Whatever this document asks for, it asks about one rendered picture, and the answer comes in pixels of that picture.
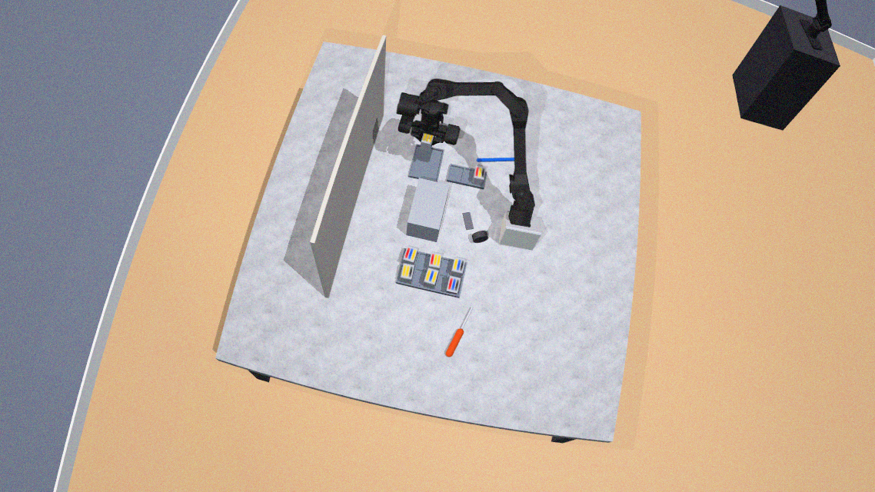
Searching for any orange-handled screwdriver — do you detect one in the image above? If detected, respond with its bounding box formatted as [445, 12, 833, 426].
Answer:
[446, 307, 473, 357]

